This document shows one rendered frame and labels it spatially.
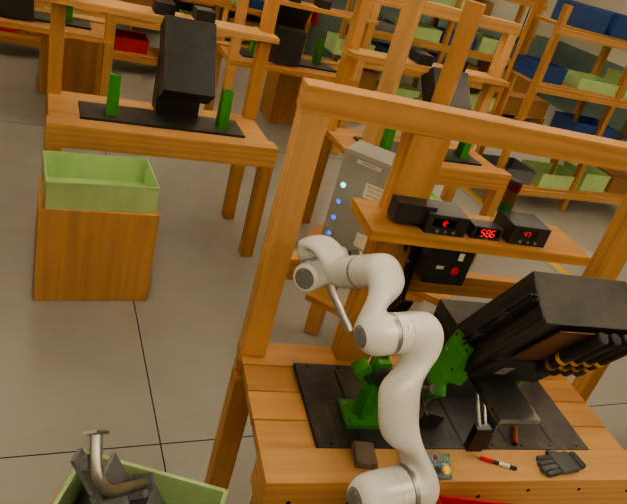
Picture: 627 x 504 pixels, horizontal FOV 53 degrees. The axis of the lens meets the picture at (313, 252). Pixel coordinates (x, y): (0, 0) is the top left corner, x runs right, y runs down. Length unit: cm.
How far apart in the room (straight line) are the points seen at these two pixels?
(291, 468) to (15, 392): 181
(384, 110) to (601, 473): 154
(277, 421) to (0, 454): 145
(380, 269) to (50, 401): 227
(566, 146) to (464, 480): 120
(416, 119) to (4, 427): 233
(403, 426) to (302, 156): 93
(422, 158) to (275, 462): 110
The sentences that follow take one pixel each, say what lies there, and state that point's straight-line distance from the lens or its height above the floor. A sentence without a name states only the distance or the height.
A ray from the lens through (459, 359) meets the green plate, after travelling 223.
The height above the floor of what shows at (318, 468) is 90.
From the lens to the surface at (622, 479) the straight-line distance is 270.
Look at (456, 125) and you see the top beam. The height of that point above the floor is 190.
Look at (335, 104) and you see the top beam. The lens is 200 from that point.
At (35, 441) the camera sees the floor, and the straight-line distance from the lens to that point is 327.
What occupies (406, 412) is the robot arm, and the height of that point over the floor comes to 145.
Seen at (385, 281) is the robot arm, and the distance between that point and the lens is 151.
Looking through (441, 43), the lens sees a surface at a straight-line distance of 1003.
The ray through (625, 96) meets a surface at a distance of 810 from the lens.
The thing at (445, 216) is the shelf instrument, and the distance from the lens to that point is 220.
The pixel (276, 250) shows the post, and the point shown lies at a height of 136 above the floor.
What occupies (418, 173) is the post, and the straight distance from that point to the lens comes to 219.
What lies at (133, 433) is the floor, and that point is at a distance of 331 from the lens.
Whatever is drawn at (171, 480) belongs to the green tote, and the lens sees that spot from 190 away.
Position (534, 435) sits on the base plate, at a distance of 263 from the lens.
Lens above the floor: 240
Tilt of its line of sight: 28 degrees down
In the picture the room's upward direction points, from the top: 16 degrees clockwise
